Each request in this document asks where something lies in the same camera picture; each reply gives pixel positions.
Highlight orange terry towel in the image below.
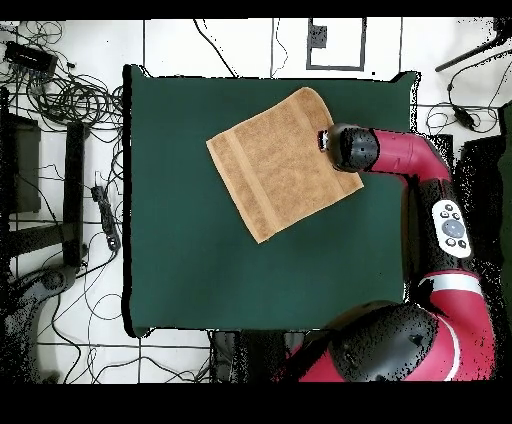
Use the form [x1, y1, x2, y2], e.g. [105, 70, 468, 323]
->
[205, 86, 365, 244]

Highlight dark flat panel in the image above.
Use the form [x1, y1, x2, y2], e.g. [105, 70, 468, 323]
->
[0, 113, 42, 214]
[457, 134, 506, 257]

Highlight small dark grey square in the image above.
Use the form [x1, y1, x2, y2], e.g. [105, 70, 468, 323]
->
[307, 24, 328, 50]

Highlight black power adapter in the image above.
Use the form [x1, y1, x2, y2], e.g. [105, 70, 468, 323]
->
[453, 106, 478, 132]

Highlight black tripod rod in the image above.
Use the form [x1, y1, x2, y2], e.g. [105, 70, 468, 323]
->
[434, 17, 512, 74]

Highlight dark green table cloth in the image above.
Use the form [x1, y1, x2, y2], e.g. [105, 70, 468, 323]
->
[121, 63, 422, 339]

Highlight black power strip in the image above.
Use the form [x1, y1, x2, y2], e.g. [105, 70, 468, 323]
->
[90, 184, 122, 252]

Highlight grey chair base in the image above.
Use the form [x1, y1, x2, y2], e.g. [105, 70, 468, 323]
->
[0, 263, 78, 383]

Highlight long black cable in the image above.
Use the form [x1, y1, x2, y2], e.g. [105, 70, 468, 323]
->
[193, 17, 240, 78]

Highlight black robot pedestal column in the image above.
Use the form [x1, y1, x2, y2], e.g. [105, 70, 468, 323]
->
[209, 330, 307, 383]

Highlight black cable tangle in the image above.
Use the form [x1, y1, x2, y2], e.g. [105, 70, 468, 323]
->
[0, 19, 125, 135]

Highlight black network switch box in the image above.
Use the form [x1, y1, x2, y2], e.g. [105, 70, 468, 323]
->
[3, 40, 60, 76]

